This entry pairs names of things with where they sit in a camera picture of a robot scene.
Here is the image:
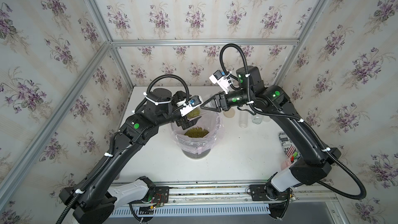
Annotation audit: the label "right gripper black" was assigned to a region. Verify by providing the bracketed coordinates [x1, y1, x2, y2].
[201, 89, 256, 114]

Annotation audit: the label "beige jar lid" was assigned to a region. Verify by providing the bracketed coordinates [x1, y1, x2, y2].
[223, 108, 235, 118]

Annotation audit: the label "clear jar with mung beans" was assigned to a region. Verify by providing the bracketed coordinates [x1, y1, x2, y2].
[238, 111, 248, 128]

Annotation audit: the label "jar with beige lid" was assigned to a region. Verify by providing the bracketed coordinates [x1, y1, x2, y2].
[252, 115, 263, 124]

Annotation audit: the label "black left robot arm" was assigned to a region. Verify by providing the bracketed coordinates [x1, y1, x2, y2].
[57, 88, 190, 224]

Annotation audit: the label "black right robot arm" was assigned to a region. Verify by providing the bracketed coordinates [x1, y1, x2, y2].
[201, 65, 333, 199]

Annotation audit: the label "mung beans in bin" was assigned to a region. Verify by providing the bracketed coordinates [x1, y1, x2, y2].
[184, 127, 209, 139]

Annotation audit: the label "mesh bin with plastic bag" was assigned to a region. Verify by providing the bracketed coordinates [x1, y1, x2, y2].
[170, 111, 226, 160]

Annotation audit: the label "pink pen holder cup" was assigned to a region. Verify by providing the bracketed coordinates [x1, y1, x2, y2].
[280, 158, 294, 171]

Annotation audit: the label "pens in holder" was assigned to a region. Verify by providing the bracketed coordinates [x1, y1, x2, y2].
[290, 151, 301, 163]

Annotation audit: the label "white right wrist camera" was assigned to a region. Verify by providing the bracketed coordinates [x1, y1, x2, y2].
[209, 69, 232, 94]

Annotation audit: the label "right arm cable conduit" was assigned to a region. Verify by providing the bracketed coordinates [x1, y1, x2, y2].
[219, 43, 367, 200]

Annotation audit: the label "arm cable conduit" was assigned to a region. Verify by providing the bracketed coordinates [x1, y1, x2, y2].
[219, 43, 367, 200]
[55, 74, 191, 224]

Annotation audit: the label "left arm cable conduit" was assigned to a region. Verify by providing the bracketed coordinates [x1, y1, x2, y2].
[55, 74, 191, 224]

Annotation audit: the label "aluminium frame crossbar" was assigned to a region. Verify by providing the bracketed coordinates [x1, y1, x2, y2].
[111, 38, 300, 47]

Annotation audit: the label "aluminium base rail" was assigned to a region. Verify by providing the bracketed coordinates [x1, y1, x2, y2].
[111, 180, 341, 223]

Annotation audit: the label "aluminium frame post right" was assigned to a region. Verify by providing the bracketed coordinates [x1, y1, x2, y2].
[272, 0, 329, 86]

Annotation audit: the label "aluminium frame post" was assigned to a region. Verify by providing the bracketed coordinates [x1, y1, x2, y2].
[272, 0, 329, 86]
[85, 0, 134, 91]

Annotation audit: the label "aluminium frame post left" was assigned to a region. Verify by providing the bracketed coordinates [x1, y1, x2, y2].
[85, 0, 134, 91]

